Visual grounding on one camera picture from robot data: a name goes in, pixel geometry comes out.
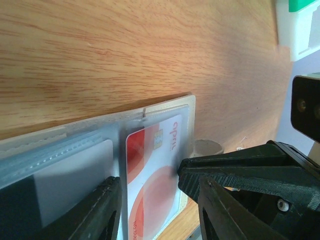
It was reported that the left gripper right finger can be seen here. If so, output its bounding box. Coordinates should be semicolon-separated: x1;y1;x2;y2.
198;177;285;240

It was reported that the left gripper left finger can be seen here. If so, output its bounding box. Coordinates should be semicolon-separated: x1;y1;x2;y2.
31;176;122;240

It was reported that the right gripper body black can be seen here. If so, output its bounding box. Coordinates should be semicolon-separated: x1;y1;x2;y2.
226;187;320;240

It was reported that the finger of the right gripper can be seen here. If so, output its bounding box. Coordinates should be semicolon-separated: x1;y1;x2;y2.
178;140;320;212

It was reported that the beige leather card holder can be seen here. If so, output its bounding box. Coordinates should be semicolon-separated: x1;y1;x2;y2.
0;94;225;240

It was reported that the red credit card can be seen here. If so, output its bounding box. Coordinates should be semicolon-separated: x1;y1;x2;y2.
125;114;183;240

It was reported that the white translucent bin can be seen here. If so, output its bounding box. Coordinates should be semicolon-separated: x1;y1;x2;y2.
275;0;320;62

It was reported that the green two-compartment bin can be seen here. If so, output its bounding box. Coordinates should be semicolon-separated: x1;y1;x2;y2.
288;0;316;13

